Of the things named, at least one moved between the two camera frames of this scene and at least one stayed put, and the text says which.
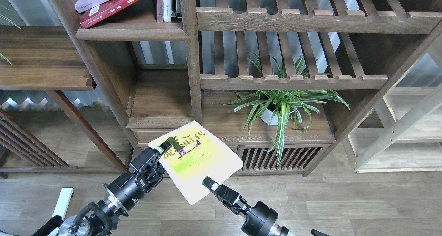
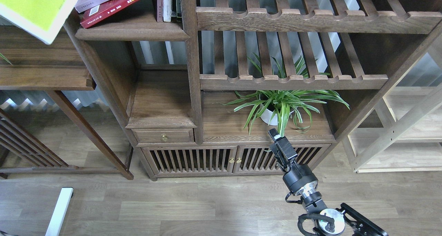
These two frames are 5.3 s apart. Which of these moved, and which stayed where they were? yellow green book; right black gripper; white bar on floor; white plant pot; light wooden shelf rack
Moved: yellow green book; right black gripper
Stayed: white plant pot; white bar on floor; light wooden shelf rack
